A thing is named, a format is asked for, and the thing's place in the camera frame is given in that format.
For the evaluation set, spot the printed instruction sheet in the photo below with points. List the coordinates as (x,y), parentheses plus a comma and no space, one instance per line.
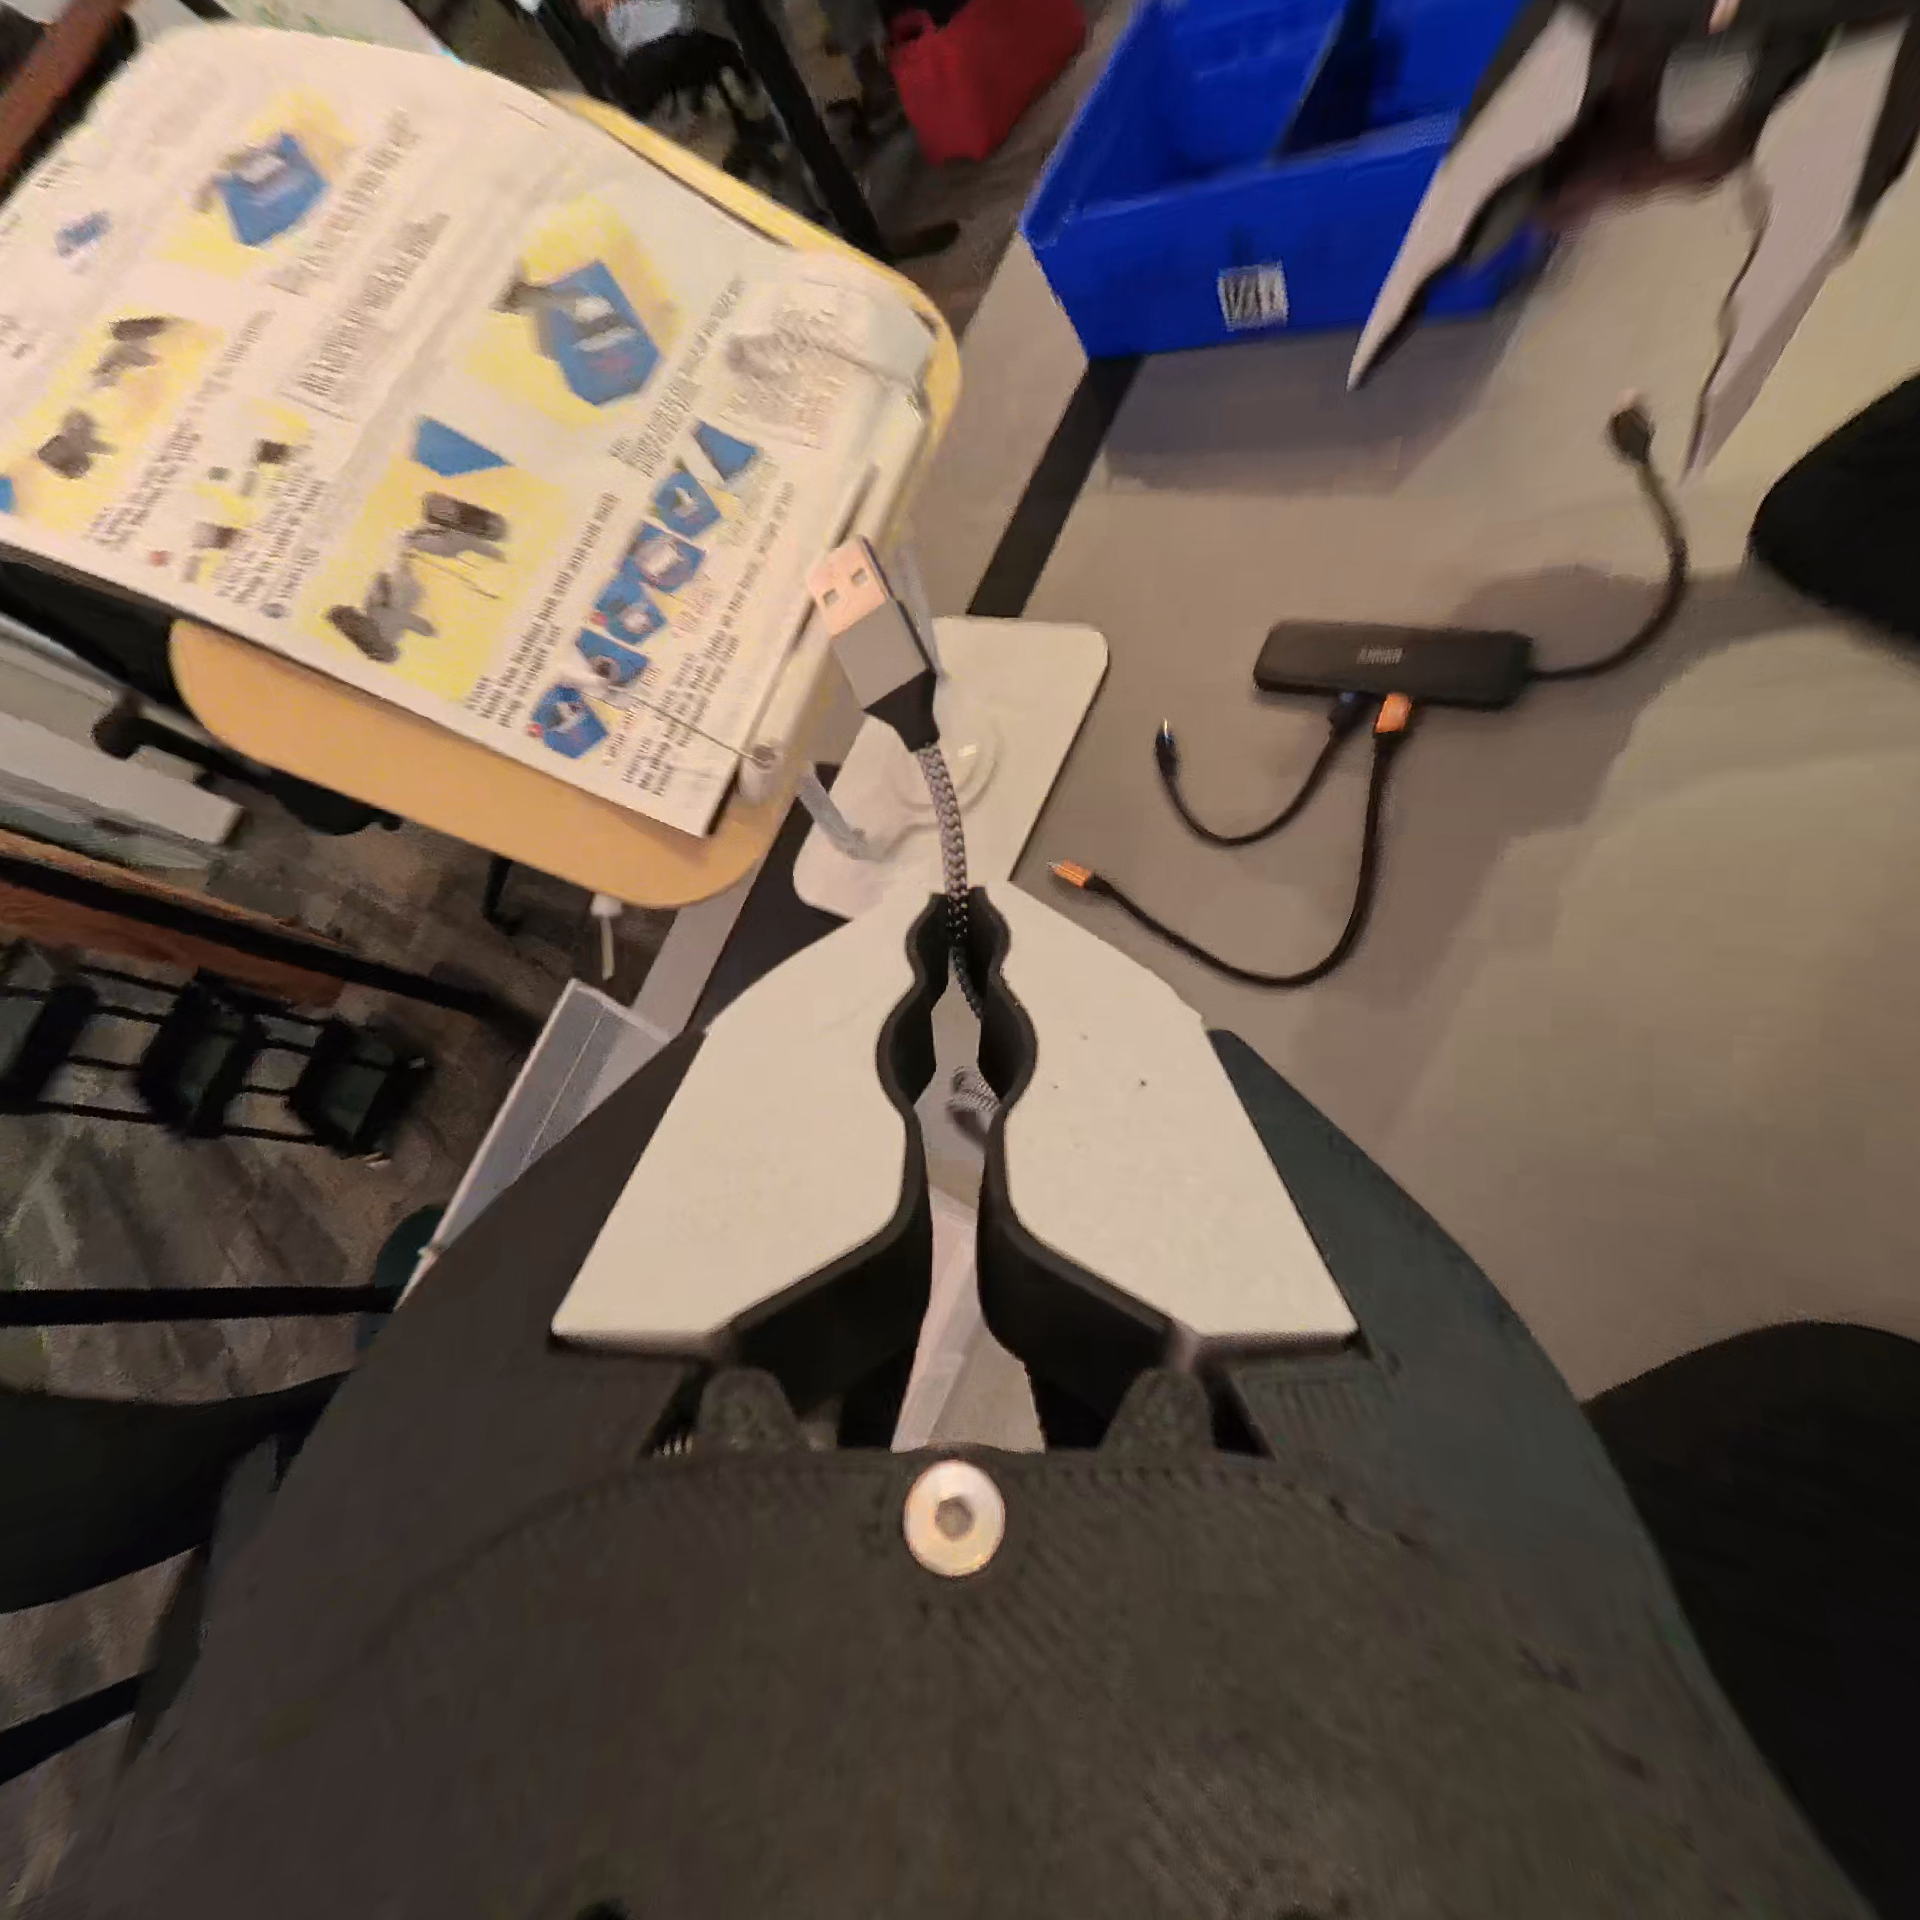
(391,391)

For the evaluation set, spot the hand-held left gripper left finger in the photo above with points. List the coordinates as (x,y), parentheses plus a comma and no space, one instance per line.
(722,1200)

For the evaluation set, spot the clear plastic bin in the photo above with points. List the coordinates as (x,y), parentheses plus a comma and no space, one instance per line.
(572,1096)

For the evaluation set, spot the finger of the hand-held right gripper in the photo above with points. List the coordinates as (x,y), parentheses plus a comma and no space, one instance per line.
(1815,241)
(1470,211)

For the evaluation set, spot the red plastic bin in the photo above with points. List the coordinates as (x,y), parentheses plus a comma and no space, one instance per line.
(990,60)

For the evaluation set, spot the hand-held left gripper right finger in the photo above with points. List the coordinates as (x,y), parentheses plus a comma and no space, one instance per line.
(1188,1200)

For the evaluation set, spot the white stand base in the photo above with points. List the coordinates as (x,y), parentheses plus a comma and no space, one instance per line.
(1020,706)

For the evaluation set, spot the black metal rack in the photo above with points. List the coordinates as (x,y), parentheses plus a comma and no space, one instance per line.
(211,1052)

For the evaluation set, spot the blue plastic bin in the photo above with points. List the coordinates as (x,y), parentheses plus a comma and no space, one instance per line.
(1202,256)

